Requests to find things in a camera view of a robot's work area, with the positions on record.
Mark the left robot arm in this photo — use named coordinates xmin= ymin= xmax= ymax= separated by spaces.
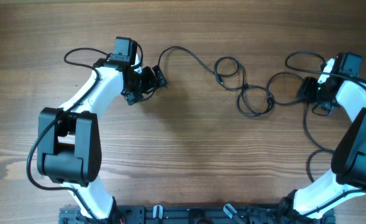
xmin=26 ymin=37 xmax=167 ymax=223

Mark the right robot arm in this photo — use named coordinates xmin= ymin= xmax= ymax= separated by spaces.
xmin=280 ymin=52 xmax=366 ymax=222

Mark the left camera cable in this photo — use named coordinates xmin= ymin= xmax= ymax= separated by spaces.
xmin=26 ymin=47 xmax=109 ymax=220

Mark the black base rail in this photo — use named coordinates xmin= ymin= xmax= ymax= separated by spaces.
xmin=58 ymin=203 xmax=336 ymax=224

